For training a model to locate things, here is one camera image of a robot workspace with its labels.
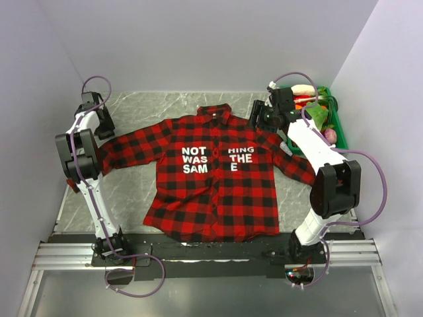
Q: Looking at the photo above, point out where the red black plaid shirt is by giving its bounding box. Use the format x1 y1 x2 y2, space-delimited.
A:
99 104 315 242

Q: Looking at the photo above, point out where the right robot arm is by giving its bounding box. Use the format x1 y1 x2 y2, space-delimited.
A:
248 83 361 264

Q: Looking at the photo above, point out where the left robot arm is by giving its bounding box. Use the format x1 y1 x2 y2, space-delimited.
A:
55 92 131 265

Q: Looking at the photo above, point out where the white potato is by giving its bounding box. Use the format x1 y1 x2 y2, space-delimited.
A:
291 85 316 96

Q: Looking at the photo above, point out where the green white cabbage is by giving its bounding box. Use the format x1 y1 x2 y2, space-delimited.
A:
305 102 329 129

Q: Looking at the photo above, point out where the white green onion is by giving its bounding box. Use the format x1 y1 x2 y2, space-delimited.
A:
293 95 332 104

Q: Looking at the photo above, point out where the purple onion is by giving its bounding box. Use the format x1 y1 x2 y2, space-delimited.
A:
324 128 338 145

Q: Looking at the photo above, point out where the green plastic tray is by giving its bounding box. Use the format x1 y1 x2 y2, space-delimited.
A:
298 87 348 149

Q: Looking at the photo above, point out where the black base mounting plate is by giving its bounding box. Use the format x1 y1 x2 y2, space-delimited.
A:
91 233 326 281

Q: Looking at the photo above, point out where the small circuit board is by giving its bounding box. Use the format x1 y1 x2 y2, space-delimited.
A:
286 267 315 285

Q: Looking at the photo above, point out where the aluminium frame rail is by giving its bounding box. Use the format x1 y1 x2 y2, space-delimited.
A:
31 240 381 271

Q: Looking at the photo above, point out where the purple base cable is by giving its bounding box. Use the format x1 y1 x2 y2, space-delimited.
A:
104 256 166 299

